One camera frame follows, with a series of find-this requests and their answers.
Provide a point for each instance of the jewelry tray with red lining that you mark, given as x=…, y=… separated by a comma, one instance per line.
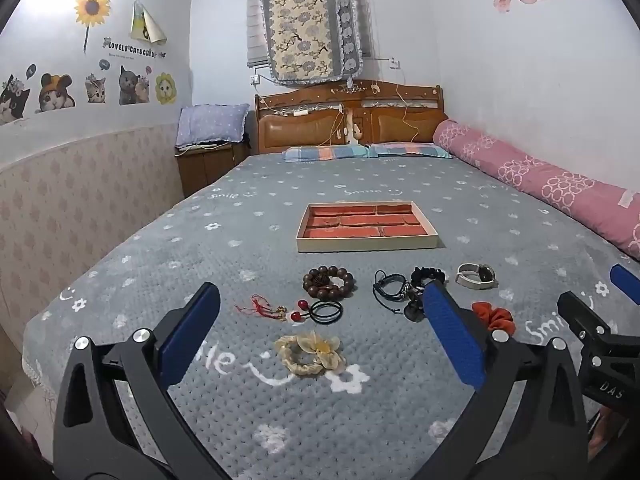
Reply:
x=365, y=225

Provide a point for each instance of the orange scrunchie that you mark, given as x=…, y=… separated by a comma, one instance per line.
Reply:
x=500, y=317

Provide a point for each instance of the peeling wall poster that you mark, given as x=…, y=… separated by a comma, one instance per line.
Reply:
x=147, y=22

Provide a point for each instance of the pink circle-print bolster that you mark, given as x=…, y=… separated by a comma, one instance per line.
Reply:
x=525, y=170

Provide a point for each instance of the floral hanging cloth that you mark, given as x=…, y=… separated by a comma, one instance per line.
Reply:
x=305, y=25

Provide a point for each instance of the cream flower scrunchie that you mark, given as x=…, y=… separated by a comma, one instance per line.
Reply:
x=312, y=345

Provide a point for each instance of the sunflower face cat sticker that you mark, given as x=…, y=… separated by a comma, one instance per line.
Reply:
x=166, y=89

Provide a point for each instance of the grey cat sticker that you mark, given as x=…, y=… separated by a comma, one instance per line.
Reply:
x=131, y=85

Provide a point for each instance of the tabby kitten sticker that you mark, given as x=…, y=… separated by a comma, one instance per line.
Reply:
x=96, y=89

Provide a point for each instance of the black and white cat sticker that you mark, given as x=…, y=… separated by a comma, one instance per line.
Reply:
x=12, y=102

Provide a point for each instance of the plaid pillow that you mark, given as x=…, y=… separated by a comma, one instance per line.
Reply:
x=320, y=152
x=410, y=150

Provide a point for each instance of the white power strip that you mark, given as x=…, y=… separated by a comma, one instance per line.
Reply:
x=300, y=112

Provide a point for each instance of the sunflower wall sticker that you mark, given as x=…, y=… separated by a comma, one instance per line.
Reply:
x=92, y=7

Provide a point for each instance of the lettering wall sticker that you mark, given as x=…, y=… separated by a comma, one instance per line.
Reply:
x=130, y=49

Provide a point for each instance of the black scrunchie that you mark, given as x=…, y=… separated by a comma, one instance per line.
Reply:
x=425, y=274

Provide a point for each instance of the white wall socket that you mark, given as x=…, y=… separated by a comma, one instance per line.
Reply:
x=396, y=64

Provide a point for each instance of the wooden bed headboard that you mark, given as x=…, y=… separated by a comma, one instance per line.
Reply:
x=290, y=132

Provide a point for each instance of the wooden nightstand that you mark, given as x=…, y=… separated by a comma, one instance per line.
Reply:
x=205, y=170

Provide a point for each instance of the orange hat cat sticker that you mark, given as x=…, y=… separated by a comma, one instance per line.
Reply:
x=55, y=92

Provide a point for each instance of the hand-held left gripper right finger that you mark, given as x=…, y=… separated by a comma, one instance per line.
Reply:
x=455, y=335

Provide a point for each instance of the grey dotted bed blanket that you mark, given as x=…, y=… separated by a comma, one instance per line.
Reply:
x=350, y=410

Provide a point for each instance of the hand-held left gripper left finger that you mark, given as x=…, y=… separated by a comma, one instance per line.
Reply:
x=192, y=330

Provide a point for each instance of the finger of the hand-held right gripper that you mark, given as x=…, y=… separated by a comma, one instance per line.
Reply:
x=626, y=282
x=580, y=316

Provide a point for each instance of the lavender dotted pillow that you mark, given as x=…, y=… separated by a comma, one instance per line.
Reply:
x=210, y=125

